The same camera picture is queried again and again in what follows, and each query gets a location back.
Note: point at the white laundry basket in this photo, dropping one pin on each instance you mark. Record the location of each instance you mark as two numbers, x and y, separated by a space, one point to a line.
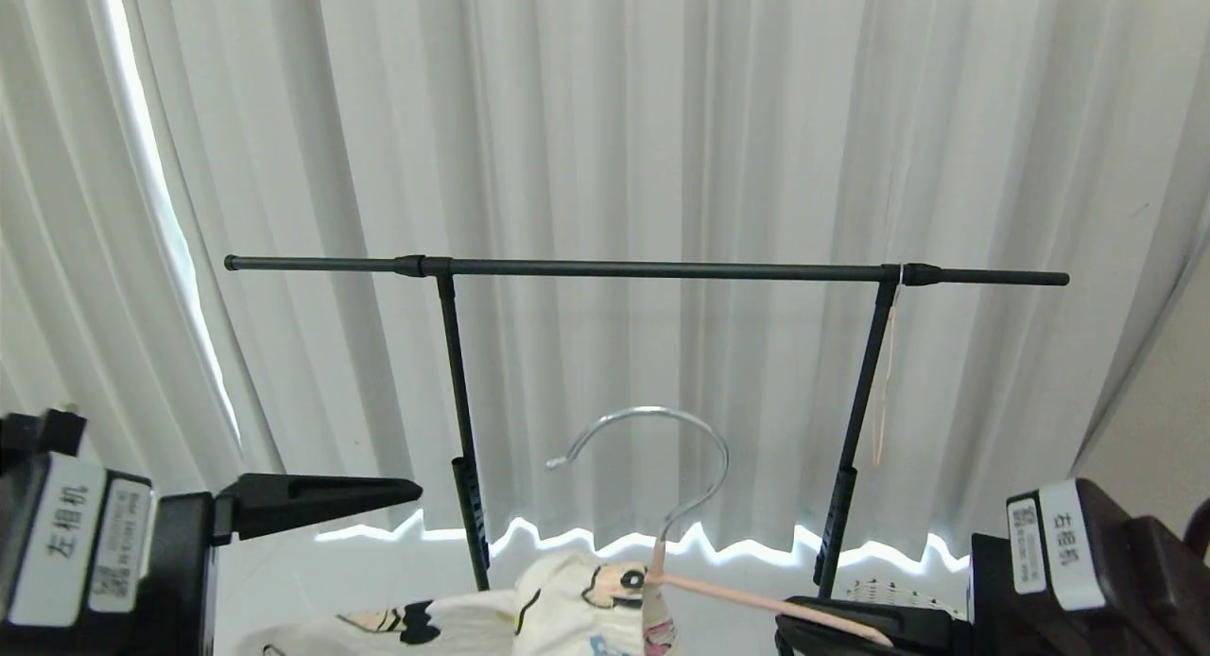
907 595

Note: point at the black clothes rack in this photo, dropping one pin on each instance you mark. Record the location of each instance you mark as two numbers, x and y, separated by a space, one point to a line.
662 269

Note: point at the cream printed garment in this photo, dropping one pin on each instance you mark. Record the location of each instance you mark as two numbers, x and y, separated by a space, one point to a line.
558 609

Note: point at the pink clothes hanger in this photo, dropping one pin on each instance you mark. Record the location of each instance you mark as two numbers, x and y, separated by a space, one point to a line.
887 382
756 602

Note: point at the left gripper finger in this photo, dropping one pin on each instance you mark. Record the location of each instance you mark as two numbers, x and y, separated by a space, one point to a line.
312 503

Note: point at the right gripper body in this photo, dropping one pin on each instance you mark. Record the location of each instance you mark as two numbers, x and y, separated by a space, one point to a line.
991 599

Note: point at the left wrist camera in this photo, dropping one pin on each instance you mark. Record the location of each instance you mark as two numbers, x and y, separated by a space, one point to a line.
57 543

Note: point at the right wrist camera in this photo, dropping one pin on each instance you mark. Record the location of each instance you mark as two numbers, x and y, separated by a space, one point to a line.
1073 543

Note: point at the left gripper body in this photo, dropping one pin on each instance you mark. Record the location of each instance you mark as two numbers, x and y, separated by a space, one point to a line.
184 580

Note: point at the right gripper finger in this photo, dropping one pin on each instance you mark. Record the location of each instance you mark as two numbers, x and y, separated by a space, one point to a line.
822 642
931 630

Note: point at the white curtain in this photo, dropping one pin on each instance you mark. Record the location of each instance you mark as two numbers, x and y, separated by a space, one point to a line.
605 117

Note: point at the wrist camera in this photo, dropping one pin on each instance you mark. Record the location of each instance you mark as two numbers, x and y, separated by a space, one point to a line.
1073 543
57 543

